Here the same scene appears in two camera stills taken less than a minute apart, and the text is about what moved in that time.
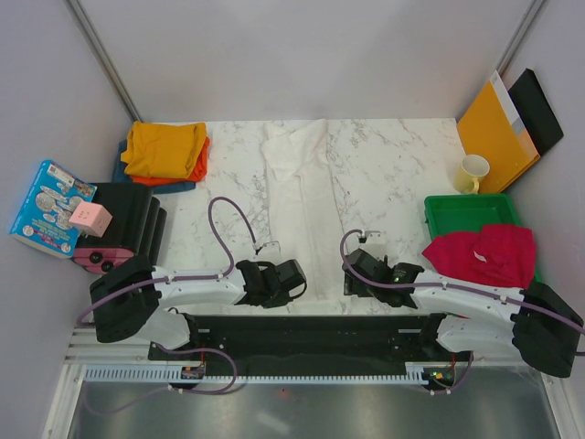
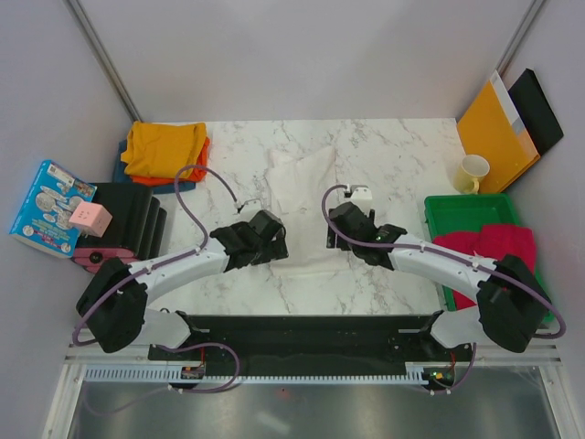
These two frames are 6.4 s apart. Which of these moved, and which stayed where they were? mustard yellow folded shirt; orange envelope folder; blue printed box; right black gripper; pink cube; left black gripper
Moved: left black gripper; right black gripper
Stayed: blue printed box; mustard yellow folded shirt; orange envelope folder; pink cube
